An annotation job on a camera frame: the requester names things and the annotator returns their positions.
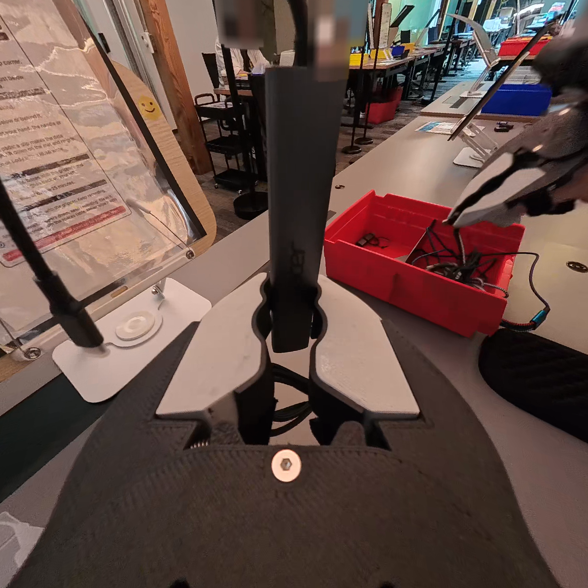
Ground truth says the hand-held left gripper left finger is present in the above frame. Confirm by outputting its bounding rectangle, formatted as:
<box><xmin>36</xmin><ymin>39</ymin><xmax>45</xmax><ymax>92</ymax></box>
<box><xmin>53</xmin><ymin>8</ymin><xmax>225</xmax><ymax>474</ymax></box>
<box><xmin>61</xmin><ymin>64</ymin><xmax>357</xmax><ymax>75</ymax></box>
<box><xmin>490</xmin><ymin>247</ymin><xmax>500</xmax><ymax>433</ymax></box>
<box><xmin>156</xmin><ymin>272</ymin><xmax>272</xmax><ymax>420</ymax></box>

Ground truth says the black wire cart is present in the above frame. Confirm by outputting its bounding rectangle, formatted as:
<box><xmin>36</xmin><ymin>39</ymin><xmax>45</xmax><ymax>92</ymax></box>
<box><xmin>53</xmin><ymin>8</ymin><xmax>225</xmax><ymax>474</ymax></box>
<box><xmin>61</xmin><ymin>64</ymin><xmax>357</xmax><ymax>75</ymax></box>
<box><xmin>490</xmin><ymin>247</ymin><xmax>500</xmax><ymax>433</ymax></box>
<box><xmin>194</xmin><ymin>93</ymin><xmax>258</xmax><ymax>191</ymax></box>

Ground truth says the red plastic bin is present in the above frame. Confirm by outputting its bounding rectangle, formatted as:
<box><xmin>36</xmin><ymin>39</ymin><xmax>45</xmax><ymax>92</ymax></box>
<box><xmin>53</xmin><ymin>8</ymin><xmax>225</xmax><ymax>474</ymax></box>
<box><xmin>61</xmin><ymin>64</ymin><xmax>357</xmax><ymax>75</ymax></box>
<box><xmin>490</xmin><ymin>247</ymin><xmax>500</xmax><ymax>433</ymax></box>
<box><xmin>324</xmin><ymin>190</ymin><xmax>526</xmax><ymax>338</ymax></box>

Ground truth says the black board clear stand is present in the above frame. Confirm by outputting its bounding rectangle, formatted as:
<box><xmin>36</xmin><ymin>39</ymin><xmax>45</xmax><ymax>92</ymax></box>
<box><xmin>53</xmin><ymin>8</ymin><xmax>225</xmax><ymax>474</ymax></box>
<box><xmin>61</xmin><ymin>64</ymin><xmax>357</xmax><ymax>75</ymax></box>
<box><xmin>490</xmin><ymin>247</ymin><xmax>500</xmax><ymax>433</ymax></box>
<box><xmin>447</xmin><ymin>21</ymin><xmax>554</xmax><ymax>168</ymax></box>

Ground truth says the blue white leaflet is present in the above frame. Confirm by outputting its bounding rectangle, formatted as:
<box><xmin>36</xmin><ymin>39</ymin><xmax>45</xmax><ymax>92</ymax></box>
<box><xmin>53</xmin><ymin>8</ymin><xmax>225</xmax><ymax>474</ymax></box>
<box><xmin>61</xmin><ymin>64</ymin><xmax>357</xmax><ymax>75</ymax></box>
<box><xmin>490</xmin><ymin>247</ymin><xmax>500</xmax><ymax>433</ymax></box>
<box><xmin>416</xmin><ymin>120</ymin><xmax>485</xmax><ymax>135</ymax></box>

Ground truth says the black floor lamp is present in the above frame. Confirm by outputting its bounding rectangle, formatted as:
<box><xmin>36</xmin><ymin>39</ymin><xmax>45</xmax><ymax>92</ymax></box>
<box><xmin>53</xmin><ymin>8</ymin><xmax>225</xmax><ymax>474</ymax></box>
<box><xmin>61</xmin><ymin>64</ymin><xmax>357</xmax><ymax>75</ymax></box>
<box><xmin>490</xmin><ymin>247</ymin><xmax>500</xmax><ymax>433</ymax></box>
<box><xmin>220</xmin><ymin>43</ymin><xmax>269</xmax><ymax>221</ymax></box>

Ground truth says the black rounded object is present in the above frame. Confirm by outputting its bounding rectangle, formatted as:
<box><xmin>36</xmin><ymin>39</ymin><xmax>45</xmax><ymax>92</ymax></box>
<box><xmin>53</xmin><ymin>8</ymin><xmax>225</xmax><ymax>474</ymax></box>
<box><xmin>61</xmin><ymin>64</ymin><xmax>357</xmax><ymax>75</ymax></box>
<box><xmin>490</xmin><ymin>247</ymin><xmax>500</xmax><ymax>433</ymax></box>
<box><xmin>478</xmin><ymin>328</ymin><xmax>588</xmax><ymax>444</ymax></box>

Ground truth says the black bin divider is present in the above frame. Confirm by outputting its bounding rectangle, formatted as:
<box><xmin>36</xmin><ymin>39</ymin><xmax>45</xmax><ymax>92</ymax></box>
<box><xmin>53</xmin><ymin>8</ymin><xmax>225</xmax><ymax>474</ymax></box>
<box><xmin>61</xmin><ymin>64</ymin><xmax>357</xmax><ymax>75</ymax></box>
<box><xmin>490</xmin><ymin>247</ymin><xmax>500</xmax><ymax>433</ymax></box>
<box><xmin>395</xmin><ymin>225</ymin><xmax>435</xmax><ymax>263</ymax></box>

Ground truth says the black usb cable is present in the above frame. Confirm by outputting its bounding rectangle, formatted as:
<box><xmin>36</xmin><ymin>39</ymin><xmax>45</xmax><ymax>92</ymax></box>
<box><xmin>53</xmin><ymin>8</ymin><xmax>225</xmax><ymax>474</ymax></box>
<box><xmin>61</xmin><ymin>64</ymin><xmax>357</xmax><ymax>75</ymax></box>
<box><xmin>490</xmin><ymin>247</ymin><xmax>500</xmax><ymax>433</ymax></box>
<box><xmin>271</xmin><ymin>363</ymin><xmax>314</xmax><ymax>437</ymax></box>

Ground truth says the black white braided cable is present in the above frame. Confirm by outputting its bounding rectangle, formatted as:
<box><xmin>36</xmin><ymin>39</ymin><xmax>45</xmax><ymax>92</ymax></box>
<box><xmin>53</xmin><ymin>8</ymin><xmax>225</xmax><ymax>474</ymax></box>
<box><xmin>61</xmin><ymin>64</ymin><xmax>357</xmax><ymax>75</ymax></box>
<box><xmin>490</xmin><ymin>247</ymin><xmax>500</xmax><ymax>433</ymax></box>
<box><xmin>411</xmin><ymin>220</ymin><xmax>511</xmax><ymax>299</ymax></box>

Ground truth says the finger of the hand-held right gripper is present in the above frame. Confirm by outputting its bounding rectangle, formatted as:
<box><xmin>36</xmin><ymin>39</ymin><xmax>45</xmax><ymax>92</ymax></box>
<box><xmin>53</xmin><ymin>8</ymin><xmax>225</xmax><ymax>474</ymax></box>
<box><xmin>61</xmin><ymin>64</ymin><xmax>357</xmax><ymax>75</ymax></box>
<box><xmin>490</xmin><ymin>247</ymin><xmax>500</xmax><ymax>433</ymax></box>
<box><xmin>447</xmin><ymin>167</ymin><xmax>547</xmax><ymax>228</ymax></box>
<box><xmin>462</xmin><ymin>152</ymin><xmax>516</xmax><ymax>205</ymax></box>

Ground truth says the red storage bin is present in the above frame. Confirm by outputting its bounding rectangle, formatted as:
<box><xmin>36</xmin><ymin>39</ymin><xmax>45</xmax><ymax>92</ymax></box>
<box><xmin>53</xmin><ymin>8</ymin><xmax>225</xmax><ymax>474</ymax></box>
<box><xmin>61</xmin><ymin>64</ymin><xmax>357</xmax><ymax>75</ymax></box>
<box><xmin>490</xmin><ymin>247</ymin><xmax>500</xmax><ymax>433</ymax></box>
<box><xmin>498</xmin><ymin>36</ymin><xmax>552</xmax><ymax>58</ymax></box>
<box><xmin>365</xmin><ymin>87</ymin><xmax>402</xmax><ymax>125</ymax></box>

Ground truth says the black office chair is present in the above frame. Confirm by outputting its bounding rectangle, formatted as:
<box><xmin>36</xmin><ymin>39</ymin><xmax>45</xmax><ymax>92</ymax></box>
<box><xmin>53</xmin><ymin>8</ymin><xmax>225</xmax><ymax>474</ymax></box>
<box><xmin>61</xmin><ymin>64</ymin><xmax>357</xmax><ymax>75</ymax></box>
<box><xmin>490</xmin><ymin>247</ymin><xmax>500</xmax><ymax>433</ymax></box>
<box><xmin>247</xmin><ymin>85</ymin><xmax>269</xmax><ymax>182</ymax></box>

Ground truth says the wooden post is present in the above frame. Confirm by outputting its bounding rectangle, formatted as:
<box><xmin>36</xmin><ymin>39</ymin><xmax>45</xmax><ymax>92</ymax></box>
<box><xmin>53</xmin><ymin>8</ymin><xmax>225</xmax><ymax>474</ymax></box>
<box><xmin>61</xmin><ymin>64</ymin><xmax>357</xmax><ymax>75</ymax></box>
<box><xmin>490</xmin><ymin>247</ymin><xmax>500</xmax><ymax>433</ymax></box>
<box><xmin>138</xmin><ymin>0</ymin><xmax>214</xmax><ymax>175</ymax></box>

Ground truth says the grey usb hub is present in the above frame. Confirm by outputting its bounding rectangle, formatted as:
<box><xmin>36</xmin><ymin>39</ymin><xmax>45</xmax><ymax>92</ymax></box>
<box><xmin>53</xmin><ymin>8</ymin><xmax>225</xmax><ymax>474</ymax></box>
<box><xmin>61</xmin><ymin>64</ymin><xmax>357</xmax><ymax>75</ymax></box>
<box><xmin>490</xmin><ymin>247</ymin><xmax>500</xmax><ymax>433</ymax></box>
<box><xmin>0</xmin><ymin>0</ymin><xmax>345</xmax><ymax>354</ymax></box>

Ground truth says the large blue plastic bin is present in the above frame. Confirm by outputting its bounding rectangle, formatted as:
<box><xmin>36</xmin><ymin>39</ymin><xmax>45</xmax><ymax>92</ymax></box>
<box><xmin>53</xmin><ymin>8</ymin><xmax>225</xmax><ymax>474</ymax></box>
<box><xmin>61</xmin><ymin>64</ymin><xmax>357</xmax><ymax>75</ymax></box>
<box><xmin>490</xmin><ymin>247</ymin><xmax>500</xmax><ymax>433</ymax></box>
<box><xmin>480</xmin><ymin>83</ymin><xmax>552</xmax><ymax>116</ymax></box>

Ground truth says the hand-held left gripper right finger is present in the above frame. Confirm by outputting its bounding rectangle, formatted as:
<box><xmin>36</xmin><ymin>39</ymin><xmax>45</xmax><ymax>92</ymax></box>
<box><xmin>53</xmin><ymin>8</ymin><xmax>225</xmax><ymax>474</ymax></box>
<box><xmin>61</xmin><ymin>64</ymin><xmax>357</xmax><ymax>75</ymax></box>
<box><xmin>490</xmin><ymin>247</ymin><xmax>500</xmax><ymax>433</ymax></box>
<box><xmin>310</xmin><ymin>274</ymin><xmax>421</xmax><ymax>419</ymax></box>

